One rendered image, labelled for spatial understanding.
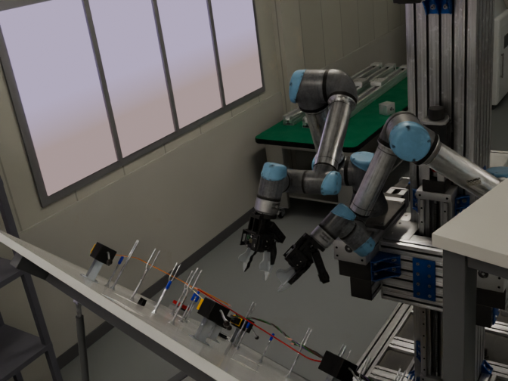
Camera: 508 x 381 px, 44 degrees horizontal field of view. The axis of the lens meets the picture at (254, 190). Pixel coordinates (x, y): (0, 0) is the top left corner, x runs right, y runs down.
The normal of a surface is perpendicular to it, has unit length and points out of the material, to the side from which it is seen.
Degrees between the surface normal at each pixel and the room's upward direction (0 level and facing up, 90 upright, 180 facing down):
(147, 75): 90
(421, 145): 85
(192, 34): 90
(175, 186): 90
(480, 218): 0
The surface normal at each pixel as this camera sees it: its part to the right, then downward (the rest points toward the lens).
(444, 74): -0.54, 0.40
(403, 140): -0.16, 0.34
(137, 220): 0.83, 0.12
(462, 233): -0.12, -0.91
